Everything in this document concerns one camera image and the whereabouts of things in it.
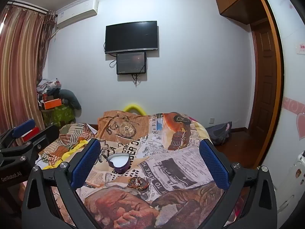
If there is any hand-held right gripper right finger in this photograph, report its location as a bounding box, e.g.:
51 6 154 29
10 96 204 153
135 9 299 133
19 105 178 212
199 138 278 229

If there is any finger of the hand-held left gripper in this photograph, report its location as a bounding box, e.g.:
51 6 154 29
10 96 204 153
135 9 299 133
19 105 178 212
0 125 60 190
0 119 37 148

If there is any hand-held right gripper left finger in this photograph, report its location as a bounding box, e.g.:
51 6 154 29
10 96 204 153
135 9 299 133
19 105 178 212
21 138 102 229

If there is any purple heart-shaped tin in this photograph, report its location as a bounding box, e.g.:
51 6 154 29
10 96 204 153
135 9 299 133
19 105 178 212
107 153 131 174

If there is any tangle of beaded bracelets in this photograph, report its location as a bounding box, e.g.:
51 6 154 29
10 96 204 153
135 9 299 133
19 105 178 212
127 177 153 189

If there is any red box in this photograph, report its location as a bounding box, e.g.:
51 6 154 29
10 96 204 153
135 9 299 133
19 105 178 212
20 126 40 145

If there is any yellow cloth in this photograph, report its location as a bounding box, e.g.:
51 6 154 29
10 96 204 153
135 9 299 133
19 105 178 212
43 139 88 170

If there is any orange box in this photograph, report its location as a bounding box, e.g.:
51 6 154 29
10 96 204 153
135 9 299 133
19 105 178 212
42 98 63 110

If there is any dark bag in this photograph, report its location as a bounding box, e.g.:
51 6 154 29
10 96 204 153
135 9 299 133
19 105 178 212
206 122 233 146

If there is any grey plush cushion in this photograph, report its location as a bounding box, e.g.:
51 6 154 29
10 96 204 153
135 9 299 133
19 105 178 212
58 89 82 110

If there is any pile of clothes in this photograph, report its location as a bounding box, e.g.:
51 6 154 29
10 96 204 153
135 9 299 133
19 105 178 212
36 77 62 101

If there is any newspaper print blanket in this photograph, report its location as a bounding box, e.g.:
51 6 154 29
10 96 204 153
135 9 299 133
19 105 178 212
36 111 239 229

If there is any striped brown curtain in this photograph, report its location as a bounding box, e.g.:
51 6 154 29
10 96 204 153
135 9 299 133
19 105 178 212
0 2 56 134

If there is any yellow foam tube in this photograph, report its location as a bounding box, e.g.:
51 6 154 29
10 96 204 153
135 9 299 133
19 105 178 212
123 103 146 116

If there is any white appliance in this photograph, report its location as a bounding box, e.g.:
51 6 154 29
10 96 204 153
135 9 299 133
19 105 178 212
276 150 305 217

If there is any pink heart sticker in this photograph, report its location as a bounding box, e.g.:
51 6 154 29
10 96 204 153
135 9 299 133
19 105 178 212
296 112 305 140

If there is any brown wooden door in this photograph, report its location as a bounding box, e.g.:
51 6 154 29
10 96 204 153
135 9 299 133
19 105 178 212
248 24 272 136

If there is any small black monitor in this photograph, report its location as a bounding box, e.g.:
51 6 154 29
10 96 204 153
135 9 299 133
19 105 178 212
116 52 146 75

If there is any white sliding wardrobe door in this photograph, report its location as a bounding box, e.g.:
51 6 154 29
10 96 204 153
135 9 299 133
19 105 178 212
258 0 305 220

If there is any white air conditioner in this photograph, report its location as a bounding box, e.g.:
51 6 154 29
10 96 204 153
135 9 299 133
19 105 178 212
55 0 99 30

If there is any black wall television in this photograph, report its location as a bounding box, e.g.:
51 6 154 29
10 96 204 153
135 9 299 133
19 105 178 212
105 21 159 54

